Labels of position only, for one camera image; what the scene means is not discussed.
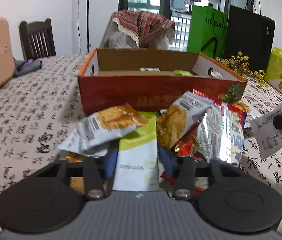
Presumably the white label snack packet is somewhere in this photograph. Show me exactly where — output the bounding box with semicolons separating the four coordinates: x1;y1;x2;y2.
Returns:
250;102;282;160

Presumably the green white protein bar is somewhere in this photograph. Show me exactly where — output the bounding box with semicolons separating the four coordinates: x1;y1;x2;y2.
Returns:
112;112;159;192
173;70;193;77

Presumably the red candy wrapper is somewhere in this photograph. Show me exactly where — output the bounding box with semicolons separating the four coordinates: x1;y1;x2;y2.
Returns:
161;129;207;184

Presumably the white orange cracker packet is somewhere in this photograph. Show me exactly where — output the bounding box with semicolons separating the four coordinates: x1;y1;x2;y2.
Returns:
76;103;149;154

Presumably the gold orange snack packet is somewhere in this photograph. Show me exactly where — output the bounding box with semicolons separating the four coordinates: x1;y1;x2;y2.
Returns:
66;153;85;194

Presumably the red white snack packet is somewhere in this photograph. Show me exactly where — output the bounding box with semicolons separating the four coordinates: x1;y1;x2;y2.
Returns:
227;101;250;167

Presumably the silver white snack packet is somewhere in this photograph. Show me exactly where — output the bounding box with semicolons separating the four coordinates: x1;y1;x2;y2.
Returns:
196;105;231;163

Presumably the yellow dried flower branch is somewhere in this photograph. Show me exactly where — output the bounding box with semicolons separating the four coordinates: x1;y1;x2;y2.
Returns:
215;51;268;87

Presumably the red orange cardboard box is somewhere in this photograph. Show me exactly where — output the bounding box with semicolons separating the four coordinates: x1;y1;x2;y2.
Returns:
78;49;247;115

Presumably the black paper bag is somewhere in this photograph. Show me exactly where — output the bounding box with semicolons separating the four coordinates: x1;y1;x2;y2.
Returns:
223;6;276;71

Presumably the studio light on stand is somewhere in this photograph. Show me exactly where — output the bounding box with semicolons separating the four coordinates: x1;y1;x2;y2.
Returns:
86;0;91;52

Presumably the green mucun paper bag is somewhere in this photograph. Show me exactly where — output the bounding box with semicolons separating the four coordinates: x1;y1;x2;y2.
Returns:
187;5;228;59

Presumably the purple grey pouch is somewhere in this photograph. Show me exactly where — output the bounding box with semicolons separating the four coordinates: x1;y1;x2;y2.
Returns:
13;59;42;78

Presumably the chair with patterned red blanket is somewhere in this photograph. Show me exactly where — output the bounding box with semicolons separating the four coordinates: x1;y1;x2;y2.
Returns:
100;10;175;50

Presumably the dark wooden chair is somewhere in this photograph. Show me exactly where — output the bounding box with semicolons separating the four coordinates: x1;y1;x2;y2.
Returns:
18;18;56;60

